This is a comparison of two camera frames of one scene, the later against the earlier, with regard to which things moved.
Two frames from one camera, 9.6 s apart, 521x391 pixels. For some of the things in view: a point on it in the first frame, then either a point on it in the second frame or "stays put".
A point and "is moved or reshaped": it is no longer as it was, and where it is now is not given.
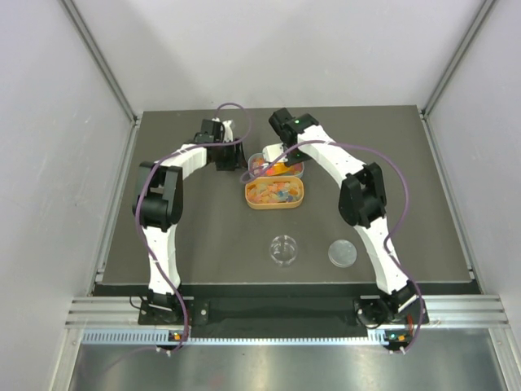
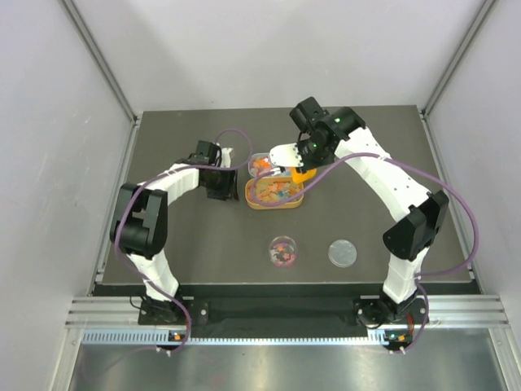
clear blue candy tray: (256, 163) stays put
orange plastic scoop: (278, 168) is moved or reshaped
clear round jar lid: (342, 253) stays put
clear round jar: (283, 249) stays put
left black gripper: (227, 159) → (222, 184)
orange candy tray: (274, 192) stays put
